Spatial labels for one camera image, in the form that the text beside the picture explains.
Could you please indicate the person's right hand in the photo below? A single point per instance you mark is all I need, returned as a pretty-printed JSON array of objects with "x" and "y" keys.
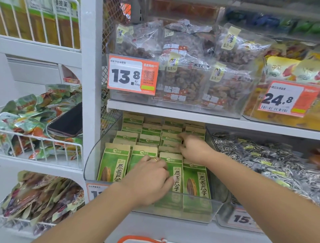
[{"x": 195, "y": 147}]

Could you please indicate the person's left hand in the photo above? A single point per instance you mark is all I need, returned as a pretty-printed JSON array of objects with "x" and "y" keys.
[{"x": 147, "y": 180}]

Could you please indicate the green snack packet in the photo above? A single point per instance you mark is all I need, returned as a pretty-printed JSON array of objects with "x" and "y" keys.
[{"x": 197, "y": 180}]

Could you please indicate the row of green packets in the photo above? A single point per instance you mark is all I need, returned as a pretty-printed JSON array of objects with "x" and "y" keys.
[{"x": 112, "y": 162}]

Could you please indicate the white store shelf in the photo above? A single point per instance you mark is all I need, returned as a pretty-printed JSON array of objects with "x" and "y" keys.
[{"x": 175, "y": 111}]

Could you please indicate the white orange shopping basket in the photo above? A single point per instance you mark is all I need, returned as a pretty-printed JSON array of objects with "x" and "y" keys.
[{"x": 140, "y": 239}]

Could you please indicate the person's right forearm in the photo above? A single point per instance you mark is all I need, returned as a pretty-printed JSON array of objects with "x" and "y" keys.
[{"x": 270, "y": 197}]

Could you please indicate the person's left forearm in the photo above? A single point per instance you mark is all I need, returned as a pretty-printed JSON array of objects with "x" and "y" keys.
[{"x": 87, "y": 220}]

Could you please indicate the empty clear plastic bin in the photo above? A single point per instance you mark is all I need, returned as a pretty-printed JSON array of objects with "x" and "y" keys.
[{"x": 220, "y": 185}]

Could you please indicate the orange white price tag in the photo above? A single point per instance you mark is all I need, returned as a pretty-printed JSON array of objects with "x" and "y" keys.
[
  {"x": 277, "y": 100},
  {"x": 241, "y": 219},
  {"x": 122, "y": 76},
  {"x": 93, "y": 192},
  {"x": 125, "y": 10}
]

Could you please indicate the clear bin of nut bags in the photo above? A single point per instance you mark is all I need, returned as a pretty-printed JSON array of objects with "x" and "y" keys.
[{"x": 185, "y": 80}]

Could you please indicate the black smartphone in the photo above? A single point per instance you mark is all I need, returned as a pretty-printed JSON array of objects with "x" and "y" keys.
[{"x": 67, "y": 121}]

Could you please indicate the pile of brown snack bags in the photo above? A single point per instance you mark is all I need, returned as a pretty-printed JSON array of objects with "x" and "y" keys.
[{"x": 37, "y": 197}]

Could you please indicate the stack of yellow snack bags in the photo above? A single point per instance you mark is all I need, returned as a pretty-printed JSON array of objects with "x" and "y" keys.
[{"x": 282, "y": 67}]

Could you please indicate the pile of green snack bags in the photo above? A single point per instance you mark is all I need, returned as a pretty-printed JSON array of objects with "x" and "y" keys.
[{"x": 25, "y": 105}]

